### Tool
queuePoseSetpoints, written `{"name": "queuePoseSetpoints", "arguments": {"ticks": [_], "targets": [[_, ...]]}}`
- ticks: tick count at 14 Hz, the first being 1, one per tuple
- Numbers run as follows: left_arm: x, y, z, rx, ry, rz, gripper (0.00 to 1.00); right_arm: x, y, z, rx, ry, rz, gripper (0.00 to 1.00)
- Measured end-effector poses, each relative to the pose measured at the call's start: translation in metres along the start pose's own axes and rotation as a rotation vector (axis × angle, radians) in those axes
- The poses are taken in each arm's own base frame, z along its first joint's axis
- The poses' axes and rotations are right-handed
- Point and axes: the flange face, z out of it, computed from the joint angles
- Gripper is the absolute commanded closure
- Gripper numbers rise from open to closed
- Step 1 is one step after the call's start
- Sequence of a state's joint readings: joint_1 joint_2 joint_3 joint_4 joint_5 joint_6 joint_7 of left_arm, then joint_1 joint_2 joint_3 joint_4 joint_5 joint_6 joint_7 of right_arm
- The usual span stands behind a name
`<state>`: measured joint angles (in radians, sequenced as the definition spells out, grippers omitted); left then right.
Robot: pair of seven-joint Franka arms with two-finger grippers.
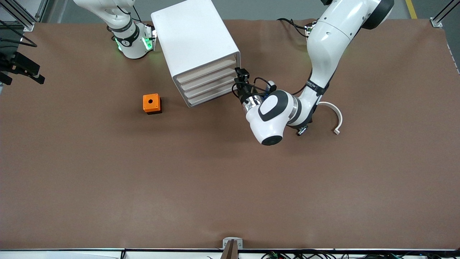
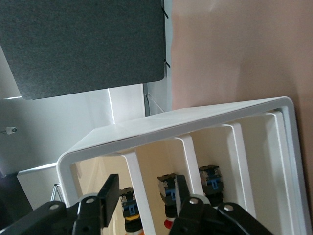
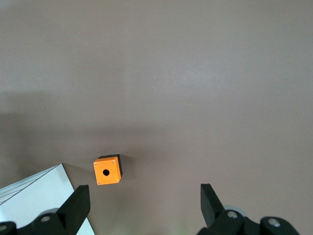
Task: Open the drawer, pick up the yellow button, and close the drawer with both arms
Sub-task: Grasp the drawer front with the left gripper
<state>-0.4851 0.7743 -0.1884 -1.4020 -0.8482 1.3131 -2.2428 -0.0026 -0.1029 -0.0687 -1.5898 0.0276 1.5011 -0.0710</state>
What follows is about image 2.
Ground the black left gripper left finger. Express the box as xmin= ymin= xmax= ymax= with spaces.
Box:
xmin=72 ymin=173 xmax=120 ymax=235

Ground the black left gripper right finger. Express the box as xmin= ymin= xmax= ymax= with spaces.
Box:
xmin=170 ymin=174 xmax=217 ymax=235

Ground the yellow mushroom push button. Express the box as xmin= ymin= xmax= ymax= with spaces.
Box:
xmin=120 ymin=187 xmax=142 ymax=235

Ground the white divided drawer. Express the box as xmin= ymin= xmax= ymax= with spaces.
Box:
xmin=73 ymin=111 xmax=291 ymax=235

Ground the grey metal stand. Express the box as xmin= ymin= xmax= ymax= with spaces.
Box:
xmin=50 ymin=183 xmax=62 ymax=204

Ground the dark grey felt panel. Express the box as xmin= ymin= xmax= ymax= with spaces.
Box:
xmin=0 ymin=0 xmax=166 ymax=100

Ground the dark push button switch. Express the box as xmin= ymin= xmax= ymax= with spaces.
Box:
xmin=198 ymin=165 xmax=223 ymax=209

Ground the white security camera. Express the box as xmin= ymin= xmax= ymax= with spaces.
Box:
xmin=1 ymin=126 xmax=18 ymax=136

